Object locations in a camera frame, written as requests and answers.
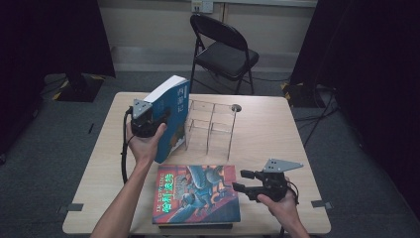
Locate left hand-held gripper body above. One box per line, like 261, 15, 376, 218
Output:
130, 98, 164, 139

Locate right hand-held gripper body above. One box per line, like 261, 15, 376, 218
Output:
261, 158, 304, 202

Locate clear acrylic book organizer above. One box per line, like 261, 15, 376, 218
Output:
184, 98, 239, 162

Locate black book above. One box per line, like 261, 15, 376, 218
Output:
157, 222, 234, 230

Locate red and blue illustrated book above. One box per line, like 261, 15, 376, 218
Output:
152, 164, 242, 226

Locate person's left hand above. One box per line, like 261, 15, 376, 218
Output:
125, 122, 168, 167

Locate person's right hand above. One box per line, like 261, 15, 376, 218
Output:
257, 187, 300, 229

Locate grey tape piece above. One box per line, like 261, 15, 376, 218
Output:
311, 199, 334, 210
57, 202, 84, 214

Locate black stand base striped tape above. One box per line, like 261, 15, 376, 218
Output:
280, 80, 338, 108
51, 72, 107, 103

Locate black folding chair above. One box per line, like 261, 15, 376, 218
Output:
188, 13, 261, 96

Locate dark curtain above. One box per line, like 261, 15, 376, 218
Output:
0, 0, 117, 157
290, 0, 420, 212

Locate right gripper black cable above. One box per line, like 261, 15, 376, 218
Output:
280, 179, 300, 238

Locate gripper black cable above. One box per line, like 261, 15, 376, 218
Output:
120, 106, 134, 184
280, 179, 300, 238

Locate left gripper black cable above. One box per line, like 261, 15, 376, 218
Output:
120, 106, 134, 184

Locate black floor cables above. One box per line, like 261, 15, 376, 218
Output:
293, 87, 343, 150

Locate white wall socket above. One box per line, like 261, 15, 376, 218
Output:
191, 0, 214, 14

